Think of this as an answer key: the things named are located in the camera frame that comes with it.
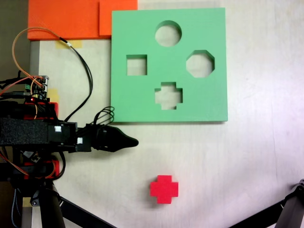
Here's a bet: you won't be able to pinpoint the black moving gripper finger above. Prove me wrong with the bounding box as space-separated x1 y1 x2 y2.
117 129 139 152

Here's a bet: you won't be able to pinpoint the red printed base clamp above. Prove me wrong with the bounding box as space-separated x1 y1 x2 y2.
22 160 60 180
23 101 59 119

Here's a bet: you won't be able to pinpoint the black tripod leg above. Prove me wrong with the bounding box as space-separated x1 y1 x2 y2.
30 182 66 228
276 178 304 228

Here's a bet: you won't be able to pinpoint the thin black gripper wires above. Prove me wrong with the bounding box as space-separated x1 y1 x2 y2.
93 106 115 127

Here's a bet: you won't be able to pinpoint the black USB cable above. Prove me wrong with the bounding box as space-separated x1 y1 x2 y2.
0 91 33 97

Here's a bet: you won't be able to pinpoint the small black circuit board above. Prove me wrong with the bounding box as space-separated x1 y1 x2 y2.
21 150 40 164

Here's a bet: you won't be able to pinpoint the red cross columnar block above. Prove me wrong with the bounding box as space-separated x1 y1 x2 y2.
149 175 179 205

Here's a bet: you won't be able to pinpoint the striped braided cable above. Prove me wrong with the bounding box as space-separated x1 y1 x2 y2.
11 187 20 228

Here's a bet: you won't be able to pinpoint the short orange wire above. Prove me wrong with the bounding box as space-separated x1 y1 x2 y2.
30 77 39 120

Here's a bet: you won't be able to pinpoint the green shape sorting board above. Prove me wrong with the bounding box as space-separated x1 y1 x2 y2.
110 7 229 124

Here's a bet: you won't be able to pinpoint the black cable with white connector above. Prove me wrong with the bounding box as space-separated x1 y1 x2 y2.
58 37 94 122

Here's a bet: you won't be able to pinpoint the circuit board with green terminal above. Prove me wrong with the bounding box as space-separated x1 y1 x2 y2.
23 75 50 102

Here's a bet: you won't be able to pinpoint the long orange wire loop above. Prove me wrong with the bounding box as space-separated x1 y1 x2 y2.
11 27 62 80

